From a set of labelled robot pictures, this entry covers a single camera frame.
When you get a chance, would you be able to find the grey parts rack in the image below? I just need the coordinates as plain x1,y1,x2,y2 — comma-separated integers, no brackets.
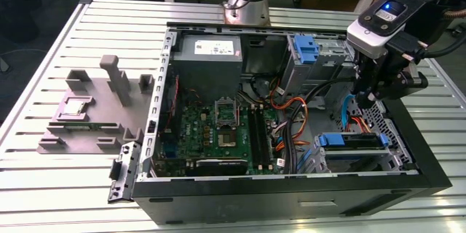
36,54,156,155

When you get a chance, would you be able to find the grey power supply unit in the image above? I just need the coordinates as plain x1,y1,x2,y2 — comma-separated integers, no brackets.
169,34,244,103

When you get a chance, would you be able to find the CPU socket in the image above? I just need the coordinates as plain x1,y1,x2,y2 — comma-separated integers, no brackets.
216,129,239,148

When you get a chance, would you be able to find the silver CPU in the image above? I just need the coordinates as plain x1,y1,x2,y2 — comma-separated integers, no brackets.
60,98,89,117

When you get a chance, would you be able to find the orange wire bundle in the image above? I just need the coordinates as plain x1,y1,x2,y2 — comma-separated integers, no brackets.
271,97,311,152

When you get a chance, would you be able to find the metal drive cage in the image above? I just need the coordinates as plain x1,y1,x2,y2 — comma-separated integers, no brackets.
281,33,356,100

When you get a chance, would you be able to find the black RAM slot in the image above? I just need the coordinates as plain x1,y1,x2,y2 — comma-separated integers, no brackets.
257,104,275,170
248,104,263,170

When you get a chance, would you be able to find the metal disk bay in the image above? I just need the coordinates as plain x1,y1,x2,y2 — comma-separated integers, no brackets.
296,131,404,175

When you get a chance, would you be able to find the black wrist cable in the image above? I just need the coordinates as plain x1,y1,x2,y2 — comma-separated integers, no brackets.
417,33,466,59

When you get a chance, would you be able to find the hard disk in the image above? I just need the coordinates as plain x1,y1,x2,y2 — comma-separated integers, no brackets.
296,132,389,175

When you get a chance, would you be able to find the black PC case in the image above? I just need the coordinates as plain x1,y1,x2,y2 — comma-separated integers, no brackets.
106,21,452,224

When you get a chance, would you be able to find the black office chair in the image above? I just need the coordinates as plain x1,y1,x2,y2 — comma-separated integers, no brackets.
0,0,42,44

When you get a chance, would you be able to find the red yellow power wire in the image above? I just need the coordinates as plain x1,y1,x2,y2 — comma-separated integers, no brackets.
347,115,379,139

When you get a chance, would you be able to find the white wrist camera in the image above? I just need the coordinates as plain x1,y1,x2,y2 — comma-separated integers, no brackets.
344,0,427,59

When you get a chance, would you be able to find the green motherboard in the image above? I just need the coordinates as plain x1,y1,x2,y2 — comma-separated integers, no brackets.
156,96,288,176

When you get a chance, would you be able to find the green RAM stick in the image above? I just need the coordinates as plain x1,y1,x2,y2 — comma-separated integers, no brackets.
60,123,105,132

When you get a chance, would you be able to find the black graphics card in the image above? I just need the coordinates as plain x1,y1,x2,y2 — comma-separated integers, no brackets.
194,158,248,176

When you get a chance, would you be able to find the blue data wire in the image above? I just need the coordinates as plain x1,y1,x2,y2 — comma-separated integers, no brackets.
340,94,359,133

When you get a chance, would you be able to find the metal socket cover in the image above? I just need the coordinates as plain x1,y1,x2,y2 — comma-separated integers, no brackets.
213,97,240,129

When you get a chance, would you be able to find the thin metal locking lever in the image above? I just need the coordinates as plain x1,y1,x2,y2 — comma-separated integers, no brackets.
236,99,243,132

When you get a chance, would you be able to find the blue plastic drive latch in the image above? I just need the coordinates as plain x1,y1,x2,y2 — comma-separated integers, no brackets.
293,34,320,65

